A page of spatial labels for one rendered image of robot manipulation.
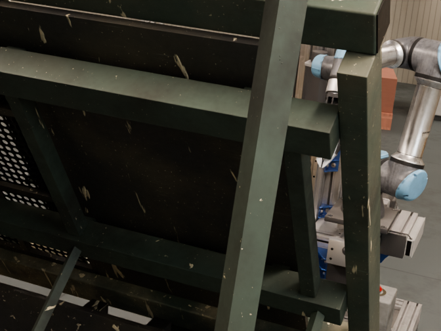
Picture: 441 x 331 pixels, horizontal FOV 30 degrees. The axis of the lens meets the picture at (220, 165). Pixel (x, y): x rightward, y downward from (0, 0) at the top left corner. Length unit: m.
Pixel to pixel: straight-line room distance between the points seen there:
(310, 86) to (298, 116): 1.32
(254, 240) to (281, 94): 0.21
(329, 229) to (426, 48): 0.74
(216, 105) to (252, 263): 0.60
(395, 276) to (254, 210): 3.93
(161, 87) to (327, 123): 0.37
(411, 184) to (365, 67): 1.25
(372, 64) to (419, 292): 3.41
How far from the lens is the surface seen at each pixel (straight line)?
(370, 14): 1.54
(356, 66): 1.58
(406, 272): 5.13
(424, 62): 2.80
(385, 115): 8.24
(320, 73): 2.59
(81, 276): 2.74
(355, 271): 2.06
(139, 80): 1.79
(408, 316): 4.11
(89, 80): 1.83
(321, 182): 3.08
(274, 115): 1.13
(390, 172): 2.82
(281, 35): 1.12
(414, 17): 10.54
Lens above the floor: 2.08
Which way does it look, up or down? 18 degrees down
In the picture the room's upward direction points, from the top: 5 degrees clockwise
